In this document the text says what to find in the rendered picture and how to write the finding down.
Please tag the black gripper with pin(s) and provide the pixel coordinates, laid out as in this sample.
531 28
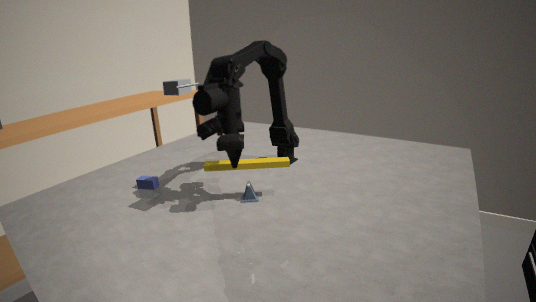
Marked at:
231 141

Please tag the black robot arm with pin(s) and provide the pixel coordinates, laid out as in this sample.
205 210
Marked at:
221 89

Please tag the yellow bar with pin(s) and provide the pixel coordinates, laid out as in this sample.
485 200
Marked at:
259 163

